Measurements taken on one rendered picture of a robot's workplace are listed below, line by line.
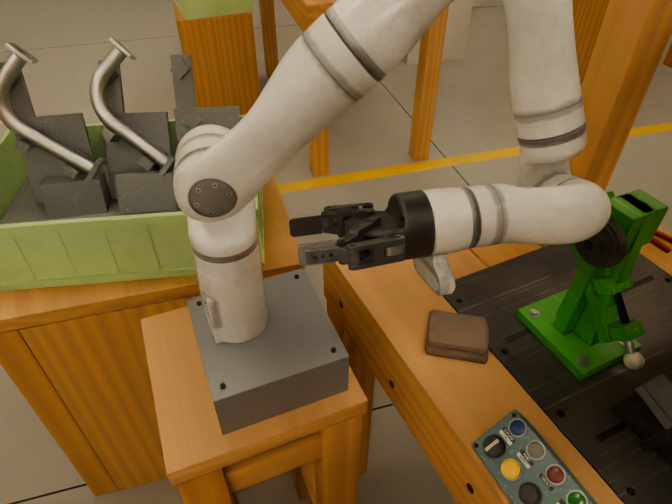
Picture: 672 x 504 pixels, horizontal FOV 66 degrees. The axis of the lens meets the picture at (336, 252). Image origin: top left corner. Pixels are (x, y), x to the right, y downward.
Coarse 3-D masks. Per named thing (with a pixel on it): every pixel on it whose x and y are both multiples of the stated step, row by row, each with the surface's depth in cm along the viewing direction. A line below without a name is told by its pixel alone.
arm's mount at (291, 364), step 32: (288, 288) 88; (192, 320) 83; (288, 320) 83; (320, 320) 83; (224, 352) 78; (256, 352) 78; (288, 352) 78; (320, 352) 78; (224, 384) 74; (256, 384) 74; (288, 384) 76; (320, 384) 80; (224, 416) 75; (256, 416) 78
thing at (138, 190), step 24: (120, 72) 119; (120, 96) 119; (144, 120) 120; (168, 120) 121; (120, 144) 121; (168, 144) 122; (120, 168) 122; (144, 168) 122; (120, 192) 118; (144, 192) 118; (168, 192) 118
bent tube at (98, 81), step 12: (120, 48) 112; (108, 60) 112; (120, 60) 113; (96, 72) 113; (108, 72) 113; (96, 84) 113; (96, 96) 114; (96, 108) 114; (108, 120) 115; (120, 132) 116; (132, 132) 116; (132, 144) 117; (144, 144) 117; (156, 156) 117
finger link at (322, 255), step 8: (320, 248) 51; (328, 248) 50; (336, 248) 50; (344, 248) 50; (312, 256) 50; (320, 256) 50; (328, 256) 51; (336, 256) 51; (344, 256) 50; (352, 256) 49; (312, 264) 51; (352, 264) 49
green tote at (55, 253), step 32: (96, 128) 130; (0, 160) 121; (96, 160) 135; (0, 192) 120; (0, 224) 99; (32, 224) 99; (64, 224) 100; (96, 224) 100; (128, 224) 101; (160, 224) 103; (0, 256) 103; (32, 256) 104; (64, 256) 105; (96, 256) 106; (128, 256) 107; (160, 256) 108; (192, 256) 109; (0, 288) 109; (32, 288) 110
